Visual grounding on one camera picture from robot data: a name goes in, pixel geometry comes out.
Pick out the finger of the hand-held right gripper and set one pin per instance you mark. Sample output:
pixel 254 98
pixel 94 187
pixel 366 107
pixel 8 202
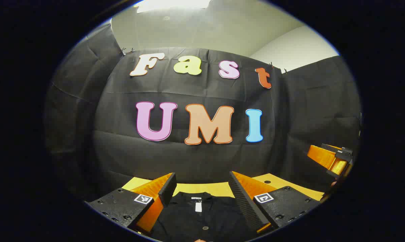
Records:
pixel 323 158

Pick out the ceiling light panel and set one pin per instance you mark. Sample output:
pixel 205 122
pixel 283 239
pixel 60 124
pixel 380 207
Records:
pixel 172 5

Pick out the black button shirt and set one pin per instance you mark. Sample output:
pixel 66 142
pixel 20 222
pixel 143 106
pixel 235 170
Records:
pixel 202 218

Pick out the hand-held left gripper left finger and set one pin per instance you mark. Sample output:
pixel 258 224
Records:
pixel 167 188

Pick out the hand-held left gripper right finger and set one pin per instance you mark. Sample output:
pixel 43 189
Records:
pixel 244 198

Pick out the black backdrop cloth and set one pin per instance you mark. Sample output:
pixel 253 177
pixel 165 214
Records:
pixel 205 158

